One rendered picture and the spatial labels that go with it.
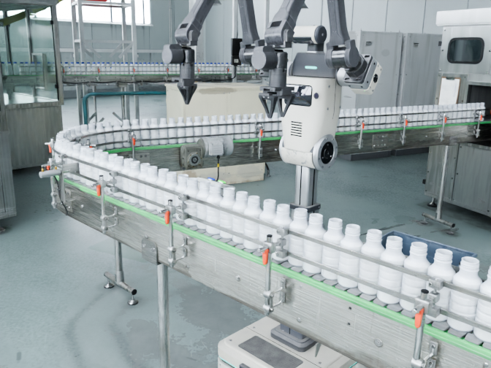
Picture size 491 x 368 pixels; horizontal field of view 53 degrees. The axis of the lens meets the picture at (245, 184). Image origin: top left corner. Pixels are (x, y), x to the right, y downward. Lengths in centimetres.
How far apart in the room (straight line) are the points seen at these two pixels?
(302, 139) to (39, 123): 513
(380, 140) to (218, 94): 231
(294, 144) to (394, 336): 107
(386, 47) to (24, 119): 508
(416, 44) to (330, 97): 622
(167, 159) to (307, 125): 140
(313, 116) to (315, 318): 92
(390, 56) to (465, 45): 272
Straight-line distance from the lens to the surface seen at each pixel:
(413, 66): 824
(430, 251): 194
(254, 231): 154
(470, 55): 527
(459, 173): 538
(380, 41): 776
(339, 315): 138
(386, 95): 793
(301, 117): 210
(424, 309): 117
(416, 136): 447
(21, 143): 681
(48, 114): 690
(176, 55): 187
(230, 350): 245
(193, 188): 174
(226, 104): 589
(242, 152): 348
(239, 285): 161
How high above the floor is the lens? 161
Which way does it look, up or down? 15 degrees down
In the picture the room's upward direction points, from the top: 1 degrees clockwise
